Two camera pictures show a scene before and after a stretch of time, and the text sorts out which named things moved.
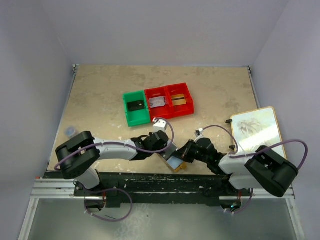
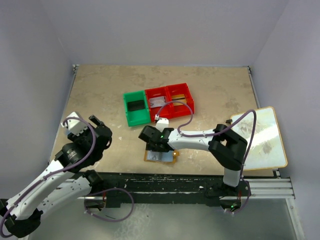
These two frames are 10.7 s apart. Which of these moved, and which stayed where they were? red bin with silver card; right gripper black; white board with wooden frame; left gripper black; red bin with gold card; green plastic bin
Moved: right gripper black; left gripper black
Stayed: red bin with silver card; white board with wooden frame; green plastic bin; red bin with gold card
